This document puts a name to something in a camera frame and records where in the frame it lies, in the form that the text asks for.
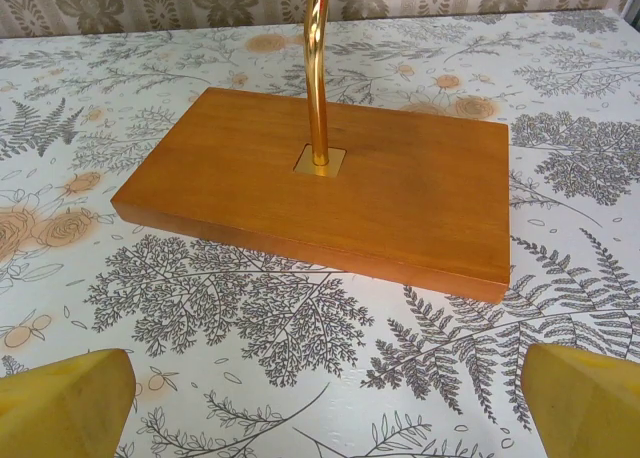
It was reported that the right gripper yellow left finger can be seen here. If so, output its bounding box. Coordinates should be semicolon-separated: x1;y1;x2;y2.
0;348;138;458

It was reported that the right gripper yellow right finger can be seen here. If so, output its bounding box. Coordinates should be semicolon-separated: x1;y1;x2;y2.
520;342;640;458

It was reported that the brown wooden stand base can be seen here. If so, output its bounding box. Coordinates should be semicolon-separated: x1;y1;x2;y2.
110;86;512;305

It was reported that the gold square mounting plate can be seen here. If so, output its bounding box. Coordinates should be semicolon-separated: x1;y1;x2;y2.
292;144;348;178

